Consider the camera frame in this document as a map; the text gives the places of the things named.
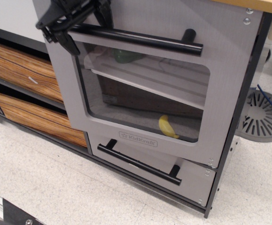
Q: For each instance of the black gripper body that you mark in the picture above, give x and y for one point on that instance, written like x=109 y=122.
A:
x=61 y=16

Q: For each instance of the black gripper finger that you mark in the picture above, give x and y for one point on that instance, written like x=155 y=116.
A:
x=103 y=13
x=68 y=43

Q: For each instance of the black oven door handle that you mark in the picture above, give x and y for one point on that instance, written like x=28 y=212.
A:
x=180 y=46

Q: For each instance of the grey toy oven door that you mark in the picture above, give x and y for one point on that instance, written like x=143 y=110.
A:
x=227 y=32

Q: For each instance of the grey oven shelf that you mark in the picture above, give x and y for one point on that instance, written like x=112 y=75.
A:
x=170 y=91

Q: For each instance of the grey lower oven drawer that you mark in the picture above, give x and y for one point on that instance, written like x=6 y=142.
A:
x=178 y=175

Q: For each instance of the upper wood-grain bin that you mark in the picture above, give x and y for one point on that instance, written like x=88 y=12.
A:
x=29 y=72

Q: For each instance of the wood-grain bin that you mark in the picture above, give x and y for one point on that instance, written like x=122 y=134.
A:
x=29 y=72
x=41 y=119

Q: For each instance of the green toy vegetable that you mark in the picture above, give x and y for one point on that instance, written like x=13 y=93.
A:
x=123 y=56

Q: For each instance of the lower wood-grain bin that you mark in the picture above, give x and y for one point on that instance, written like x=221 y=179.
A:
x=41 y=119

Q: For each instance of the yellow toy banana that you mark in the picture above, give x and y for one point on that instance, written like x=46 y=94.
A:
x=166 y=128

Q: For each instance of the wooden countertop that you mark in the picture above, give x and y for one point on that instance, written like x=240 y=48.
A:
x=261 y=5

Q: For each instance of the black plate with screw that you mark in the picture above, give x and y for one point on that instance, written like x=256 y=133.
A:
x=16 y=216

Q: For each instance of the grey slotted round base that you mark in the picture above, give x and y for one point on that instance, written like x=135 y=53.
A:
x=256 y=123

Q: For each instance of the black toy kitchen frame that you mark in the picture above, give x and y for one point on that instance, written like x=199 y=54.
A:
x=255 y=70

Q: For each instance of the black drawer handle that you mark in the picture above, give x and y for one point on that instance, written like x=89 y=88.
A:
x=170 y=177

